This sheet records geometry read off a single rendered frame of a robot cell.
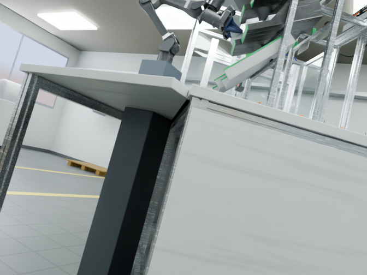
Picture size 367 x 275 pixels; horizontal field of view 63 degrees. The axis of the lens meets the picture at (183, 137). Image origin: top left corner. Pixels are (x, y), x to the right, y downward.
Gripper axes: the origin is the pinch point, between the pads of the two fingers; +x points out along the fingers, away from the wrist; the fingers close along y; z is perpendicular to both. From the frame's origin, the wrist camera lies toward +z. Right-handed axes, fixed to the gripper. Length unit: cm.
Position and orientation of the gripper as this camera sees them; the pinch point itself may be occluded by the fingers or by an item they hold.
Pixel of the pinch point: (236, 30)
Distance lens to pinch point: 142.6
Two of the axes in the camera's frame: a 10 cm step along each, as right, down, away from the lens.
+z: 5.3, -8.5, -0.6
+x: 8.2, 5.3, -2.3
